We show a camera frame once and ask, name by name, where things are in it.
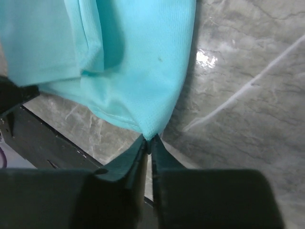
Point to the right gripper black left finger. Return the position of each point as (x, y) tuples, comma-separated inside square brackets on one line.
[(132, 161)]

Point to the teal t shirt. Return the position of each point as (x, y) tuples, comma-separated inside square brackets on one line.
[(126, 60)]

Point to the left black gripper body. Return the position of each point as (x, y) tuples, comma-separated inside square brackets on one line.
[(12, 96)]

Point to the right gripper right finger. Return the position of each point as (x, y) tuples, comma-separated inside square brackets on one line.
[(161, 158)]

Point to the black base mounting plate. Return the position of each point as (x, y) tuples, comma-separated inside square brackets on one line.
[(42, 145)]

